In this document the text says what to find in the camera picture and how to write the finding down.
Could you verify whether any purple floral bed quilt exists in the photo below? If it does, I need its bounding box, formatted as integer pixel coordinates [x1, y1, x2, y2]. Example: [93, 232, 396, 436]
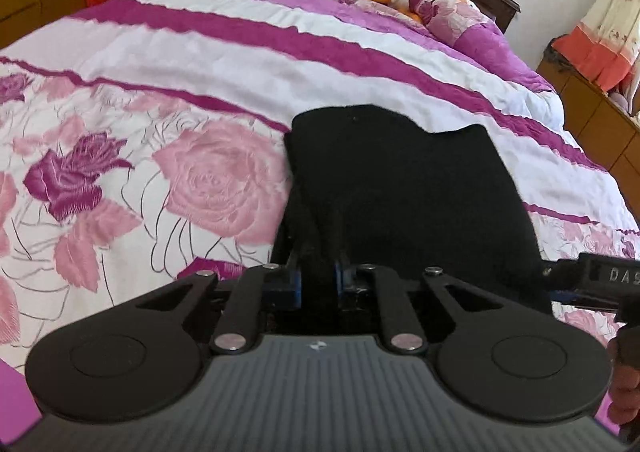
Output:
[1, 0, 639, 439]

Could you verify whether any orange white curtain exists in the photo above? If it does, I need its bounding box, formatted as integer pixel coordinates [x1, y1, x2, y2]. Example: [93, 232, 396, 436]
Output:
[551, 0, 639, 93]

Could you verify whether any clutter pile on cabinet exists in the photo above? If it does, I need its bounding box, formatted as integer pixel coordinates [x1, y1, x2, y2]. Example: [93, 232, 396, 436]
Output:
[608, 80, 639, 117]

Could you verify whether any black knit cardigan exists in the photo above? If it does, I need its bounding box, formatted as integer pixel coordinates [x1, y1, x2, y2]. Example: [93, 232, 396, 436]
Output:
[272, 105, 551, 313]

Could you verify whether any person's right hand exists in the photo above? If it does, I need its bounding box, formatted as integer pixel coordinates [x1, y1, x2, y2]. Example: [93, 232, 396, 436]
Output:
[608, 326, 640, 426]

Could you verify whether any brown wooden cabinet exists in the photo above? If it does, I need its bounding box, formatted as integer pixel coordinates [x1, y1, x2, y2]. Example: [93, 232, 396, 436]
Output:
[537, 57, 640, 220]

